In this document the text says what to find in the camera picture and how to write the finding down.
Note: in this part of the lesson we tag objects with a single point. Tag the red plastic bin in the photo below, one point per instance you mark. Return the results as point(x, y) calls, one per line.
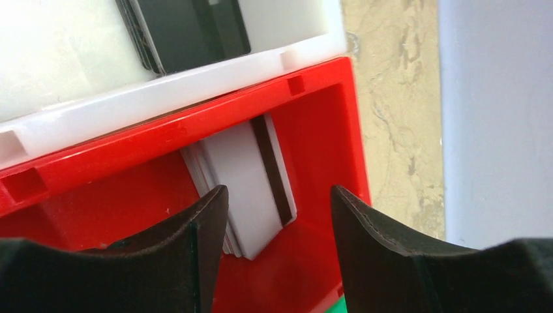
point(93, 194)

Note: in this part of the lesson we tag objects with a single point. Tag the white plastic bin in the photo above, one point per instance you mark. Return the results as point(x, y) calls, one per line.
point(70, 72)

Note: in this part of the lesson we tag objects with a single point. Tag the green plastic bin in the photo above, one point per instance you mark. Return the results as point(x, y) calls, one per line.
point(338, 307)

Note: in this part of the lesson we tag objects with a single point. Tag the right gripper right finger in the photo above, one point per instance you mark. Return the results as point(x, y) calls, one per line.
point(387, 266)

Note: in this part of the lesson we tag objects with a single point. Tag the black card in white bin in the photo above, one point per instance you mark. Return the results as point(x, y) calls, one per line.
point(177, 35)

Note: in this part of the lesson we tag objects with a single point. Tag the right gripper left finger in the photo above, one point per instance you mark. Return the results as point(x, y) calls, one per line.
point(169, 267)

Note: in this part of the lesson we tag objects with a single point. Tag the silver card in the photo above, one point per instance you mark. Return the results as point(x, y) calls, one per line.
point(247, 159)

